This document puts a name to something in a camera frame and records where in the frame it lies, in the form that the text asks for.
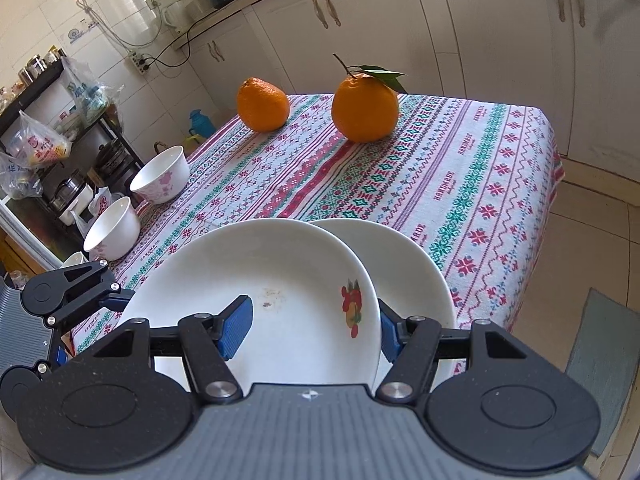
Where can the wicker basket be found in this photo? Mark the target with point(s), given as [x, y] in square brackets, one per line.
[161, 145]

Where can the white rice cooker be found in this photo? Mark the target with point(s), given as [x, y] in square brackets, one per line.
[200, 5]

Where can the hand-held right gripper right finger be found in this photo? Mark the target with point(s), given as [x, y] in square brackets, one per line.
[387, 335]

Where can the white red plastic bag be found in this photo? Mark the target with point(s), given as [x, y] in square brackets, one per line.
[97, 210]

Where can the yellow plastic jug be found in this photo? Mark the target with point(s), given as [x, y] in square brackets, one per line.
[191, 142]

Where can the grey floor mat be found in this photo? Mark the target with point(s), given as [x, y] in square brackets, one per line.
[605, 370]

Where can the striped patterned tablecloth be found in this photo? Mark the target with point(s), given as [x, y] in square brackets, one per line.
[425, 170]

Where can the clear bag with yellow snacks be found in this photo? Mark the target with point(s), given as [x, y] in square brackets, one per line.
[37, 142]

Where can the blue thermos jug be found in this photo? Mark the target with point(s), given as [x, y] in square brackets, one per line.
[202, 122]

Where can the clear bag with blue items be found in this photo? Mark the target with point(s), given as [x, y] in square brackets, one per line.
[85, 95]

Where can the orange with bumpy top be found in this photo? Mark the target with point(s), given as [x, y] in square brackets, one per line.
[262, 105]

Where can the black metal shelf rack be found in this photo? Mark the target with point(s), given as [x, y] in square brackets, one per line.
[30, 92]

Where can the stained white fruit-print plate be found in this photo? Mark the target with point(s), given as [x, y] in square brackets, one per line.
[280, 270]

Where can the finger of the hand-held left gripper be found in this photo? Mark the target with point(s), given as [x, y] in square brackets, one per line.
[61, 356]
[114, 302]

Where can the white electric kettle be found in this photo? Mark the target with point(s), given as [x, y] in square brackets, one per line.
[172, 15]

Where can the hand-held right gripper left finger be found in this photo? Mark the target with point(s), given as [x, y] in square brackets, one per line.
[237, 327]

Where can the clear plastic bag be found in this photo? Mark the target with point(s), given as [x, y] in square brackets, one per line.
[20, 177]

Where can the white bowl with pink flowers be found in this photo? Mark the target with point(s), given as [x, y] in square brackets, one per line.
[75, 260]
[160, 172]
[112, 230]

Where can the metal pot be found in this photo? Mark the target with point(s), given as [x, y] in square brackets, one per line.
[112, 157]

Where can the orange with green leaf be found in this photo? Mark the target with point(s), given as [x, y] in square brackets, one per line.
[365, 110]

